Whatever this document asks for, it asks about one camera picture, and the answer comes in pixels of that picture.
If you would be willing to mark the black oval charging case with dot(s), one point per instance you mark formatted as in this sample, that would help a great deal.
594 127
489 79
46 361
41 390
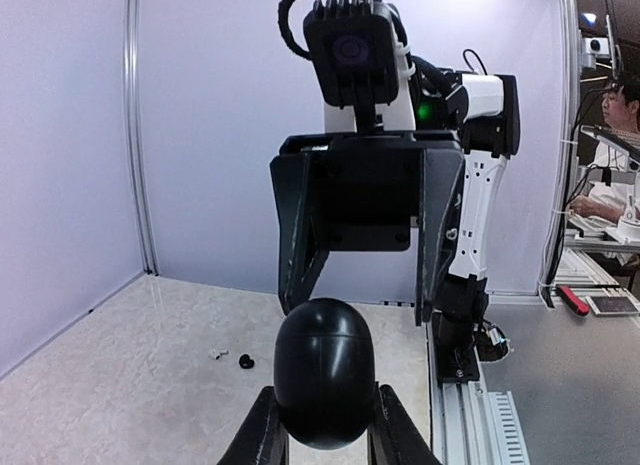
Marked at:
324 374

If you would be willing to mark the black wireless earbud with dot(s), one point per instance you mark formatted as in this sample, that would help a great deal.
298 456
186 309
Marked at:
246 362

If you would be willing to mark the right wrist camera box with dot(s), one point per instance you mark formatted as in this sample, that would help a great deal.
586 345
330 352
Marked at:
351 45

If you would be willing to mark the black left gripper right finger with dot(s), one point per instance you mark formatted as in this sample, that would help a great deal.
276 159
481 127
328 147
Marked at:
392 437

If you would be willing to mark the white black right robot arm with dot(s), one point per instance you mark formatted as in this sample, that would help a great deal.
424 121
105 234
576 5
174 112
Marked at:
482 114

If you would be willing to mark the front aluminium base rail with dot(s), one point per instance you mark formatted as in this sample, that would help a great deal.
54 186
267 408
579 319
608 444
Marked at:
470 424

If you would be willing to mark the right aluminium frame post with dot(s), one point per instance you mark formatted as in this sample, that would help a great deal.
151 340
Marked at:
570 94

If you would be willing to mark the red handled tool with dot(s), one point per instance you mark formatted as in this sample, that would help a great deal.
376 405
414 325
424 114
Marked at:
572 300

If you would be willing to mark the aluminium frame post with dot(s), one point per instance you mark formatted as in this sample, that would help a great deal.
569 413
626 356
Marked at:
133 129
570 94

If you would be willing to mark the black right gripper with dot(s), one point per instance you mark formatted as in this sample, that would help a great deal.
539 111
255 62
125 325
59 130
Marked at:
348 193

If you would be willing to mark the white stem earbud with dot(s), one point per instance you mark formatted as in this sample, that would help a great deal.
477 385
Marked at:
218 354

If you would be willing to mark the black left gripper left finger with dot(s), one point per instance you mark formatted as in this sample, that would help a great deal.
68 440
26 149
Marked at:
261 439

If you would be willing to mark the person in white shirt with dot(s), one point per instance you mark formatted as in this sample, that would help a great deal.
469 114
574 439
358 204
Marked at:
620 109

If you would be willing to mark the smartphone on bench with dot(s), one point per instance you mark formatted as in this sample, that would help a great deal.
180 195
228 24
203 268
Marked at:
615 306

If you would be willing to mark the left aluminium frame post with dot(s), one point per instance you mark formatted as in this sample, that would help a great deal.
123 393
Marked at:
133 129

